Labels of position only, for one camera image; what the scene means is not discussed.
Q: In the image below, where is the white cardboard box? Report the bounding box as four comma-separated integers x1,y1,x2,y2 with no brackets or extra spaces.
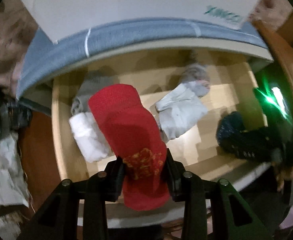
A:
21,0,260,42

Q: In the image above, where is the white rolled garment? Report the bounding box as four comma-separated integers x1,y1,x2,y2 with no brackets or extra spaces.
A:
69,112,114,163

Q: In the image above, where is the grey ribbed garment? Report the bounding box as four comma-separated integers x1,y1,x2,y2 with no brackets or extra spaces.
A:
71,74,119,115

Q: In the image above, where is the red underwear with gold print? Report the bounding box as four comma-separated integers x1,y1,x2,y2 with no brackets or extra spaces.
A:
88,84,170,211

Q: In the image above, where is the blue striped cloth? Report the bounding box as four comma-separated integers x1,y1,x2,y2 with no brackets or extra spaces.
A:
16,18,267,98

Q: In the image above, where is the light grey folded garment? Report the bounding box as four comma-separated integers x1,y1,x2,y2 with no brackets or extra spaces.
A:
155,83,208,141

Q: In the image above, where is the light wooden drawer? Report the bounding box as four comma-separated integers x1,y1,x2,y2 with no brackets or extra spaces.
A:
52,38,273,190

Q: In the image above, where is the grey pink bundled garment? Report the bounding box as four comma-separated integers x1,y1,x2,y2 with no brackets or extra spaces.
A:
179,62,210,98

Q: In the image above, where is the dark teal garment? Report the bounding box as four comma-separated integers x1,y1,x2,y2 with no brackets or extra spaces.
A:
215,111,246,154

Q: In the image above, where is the brown wooden bed frame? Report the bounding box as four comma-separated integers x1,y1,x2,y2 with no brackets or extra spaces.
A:
253,12,293,94

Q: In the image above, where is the floral beige curtain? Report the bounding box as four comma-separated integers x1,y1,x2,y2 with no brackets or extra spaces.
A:
0,0,38,97

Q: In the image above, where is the crumpled white plastic bag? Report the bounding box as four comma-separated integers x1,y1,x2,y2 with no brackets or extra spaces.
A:
0,133,29,207

